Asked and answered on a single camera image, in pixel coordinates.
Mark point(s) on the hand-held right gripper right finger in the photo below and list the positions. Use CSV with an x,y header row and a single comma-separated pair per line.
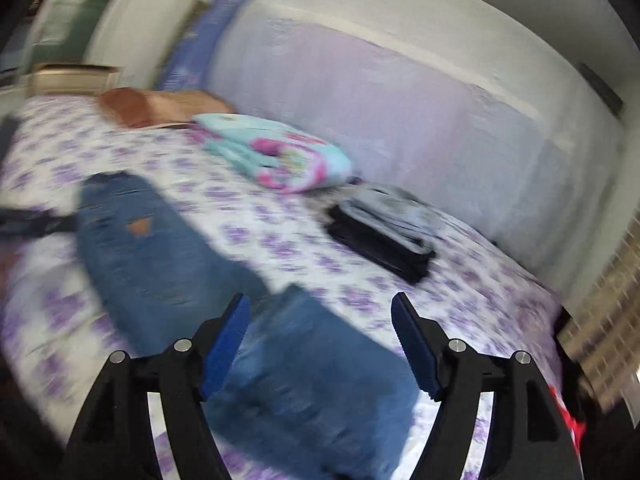
x,y
416,352

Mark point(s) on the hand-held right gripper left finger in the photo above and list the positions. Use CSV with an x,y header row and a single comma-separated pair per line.
x,y
225,352

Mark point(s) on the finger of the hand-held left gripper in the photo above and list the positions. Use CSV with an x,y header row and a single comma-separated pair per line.
x,y
35,225

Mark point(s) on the blue jeans pants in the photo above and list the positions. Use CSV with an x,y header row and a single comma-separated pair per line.
x,y
165,260

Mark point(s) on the folded black pants stack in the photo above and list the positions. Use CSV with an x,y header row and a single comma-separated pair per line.
x,y
380,250

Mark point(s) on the purple floral bedspread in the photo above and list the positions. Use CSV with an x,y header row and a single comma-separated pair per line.
x,y
280,230

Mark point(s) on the folded grey garment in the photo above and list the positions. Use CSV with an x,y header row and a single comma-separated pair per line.
x,y
400,215

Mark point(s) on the beige wooden nightstand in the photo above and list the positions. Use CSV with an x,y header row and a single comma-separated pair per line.
x,y
70,77

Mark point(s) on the brown pillow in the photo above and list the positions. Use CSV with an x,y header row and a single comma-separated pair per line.
x,y
150,105

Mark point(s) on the beige checked curtain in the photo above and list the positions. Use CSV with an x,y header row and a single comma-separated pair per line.
x,y
607,320

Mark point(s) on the folded teal floral blanket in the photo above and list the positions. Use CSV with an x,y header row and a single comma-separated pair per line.
x,y
280,155

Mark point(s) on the lace covered headboard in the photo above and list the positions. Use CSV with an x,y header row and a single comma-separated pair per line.
x,y
425,135

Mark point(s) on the green door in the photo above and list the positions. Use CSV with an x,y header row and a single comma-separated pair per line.
x,y
75,5

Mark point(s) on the blue patterned hanging cloth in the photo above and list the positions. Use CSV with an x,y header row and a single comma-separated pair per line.
x,y
205,40

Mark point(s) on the dark wall fixture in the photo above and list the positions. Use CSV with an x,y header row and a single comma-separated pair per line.
x,y
600,89

